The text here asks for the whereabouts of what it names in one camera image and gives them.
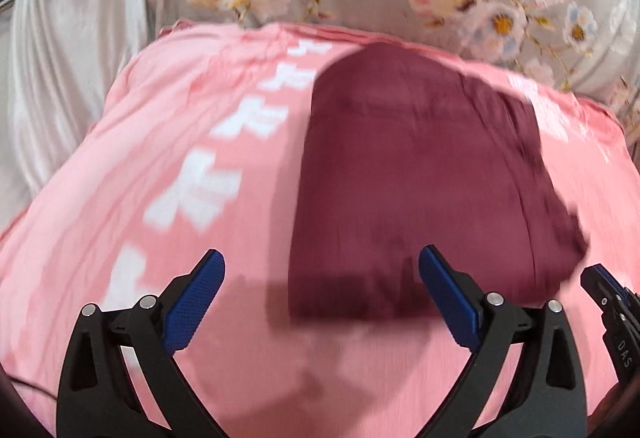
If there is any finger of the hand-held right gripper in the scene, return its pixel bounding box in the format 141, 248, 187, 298
580, 264, 627, 316

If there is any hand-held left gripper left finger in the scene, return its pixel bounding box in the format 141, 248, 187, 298
56, 249, 228, 438

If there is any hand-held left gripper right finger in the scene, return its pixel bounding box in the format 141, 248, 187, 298
418, 245, 590, 438

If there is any maroon quilted puffer jacket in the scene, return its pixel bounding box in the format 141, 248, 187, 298
287, 42, 591, 321

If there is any pink blanket with white print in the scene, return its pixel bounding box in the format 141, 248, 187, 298
0, 16, 632, 438

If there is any white satin cloth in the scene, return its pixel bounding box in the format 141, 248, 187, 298
7, 0, 157, 225

